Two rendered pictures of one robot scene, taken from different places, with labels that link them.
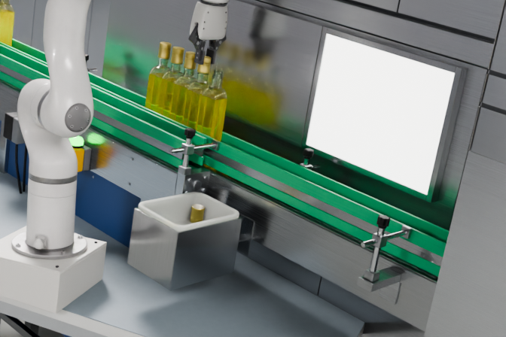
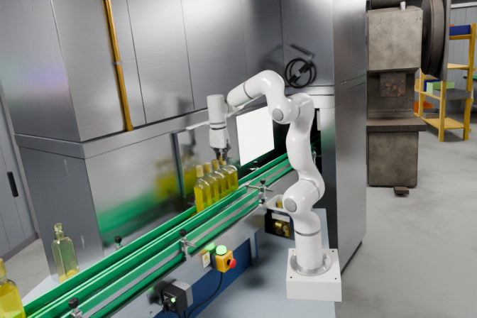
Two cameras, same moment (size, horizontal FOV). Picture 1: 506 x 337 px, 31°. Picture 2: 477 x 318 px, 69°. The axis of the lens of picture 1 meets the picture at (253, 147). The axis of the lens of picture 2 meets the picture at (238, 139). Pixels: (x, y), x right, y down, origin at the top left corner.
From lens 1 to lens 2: 3.18 m
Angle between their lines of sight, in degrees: 90
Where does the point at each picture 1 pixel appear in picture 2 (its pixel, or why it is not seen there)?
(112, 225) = (235, 272)
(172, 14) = (152, 163)
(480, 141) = (335, 104)
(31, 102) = (314, 195)
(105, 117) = (216, 224)
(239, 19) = (201, 135)
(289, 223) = (279, 184)
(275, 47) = not seen: hidden behind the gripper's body
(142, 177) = (250, 225)
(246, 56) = (209, 150)
